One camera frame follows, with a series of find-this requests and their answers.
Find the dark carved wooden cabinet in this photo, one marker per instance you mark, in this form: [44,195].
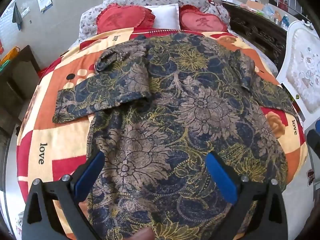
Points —
[257,27]

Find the pile of assorted small goods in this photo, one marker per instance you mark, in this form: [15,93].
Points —
[265,10]

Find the white ornate chair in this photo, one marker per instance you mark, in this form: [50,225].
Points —
[305,75]

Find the red wall sticker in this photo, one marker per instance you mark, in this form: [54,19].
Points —
[1,46]

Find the white square pillow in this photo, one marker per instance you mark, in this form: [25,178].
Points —
[165,15]

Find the dark hanging cloth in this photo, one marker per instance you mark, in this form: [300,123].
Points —
[17,16]

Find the red heart-shaped pillow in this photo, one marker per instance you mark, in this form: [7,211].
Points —
[120,17]
[202,21]

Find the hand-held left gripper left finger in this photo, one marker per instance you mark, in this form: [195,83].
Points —
[92,172]

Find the floral patterned garment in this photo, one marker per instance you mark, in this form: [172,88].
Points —
[175,105]

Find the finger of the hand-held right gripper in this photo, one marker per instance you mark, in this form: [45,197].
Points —
[313,142]

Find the orange and green bundle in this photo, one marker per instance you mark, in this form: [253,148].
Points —
[10,55]

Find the person's left hand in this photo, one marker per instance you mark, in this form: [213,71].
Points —
[146,233]

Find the dark wooden side table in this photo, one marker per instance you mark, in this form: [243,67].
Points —
[15,80]

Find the white wall switch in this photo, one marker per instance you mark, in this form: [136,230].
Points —
[25,12]

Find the red orange printed blanket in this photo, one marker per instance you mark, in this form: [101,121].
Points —
[50,135]

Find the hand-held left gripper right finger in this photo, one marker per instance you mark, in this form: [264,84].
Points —
[220,177]

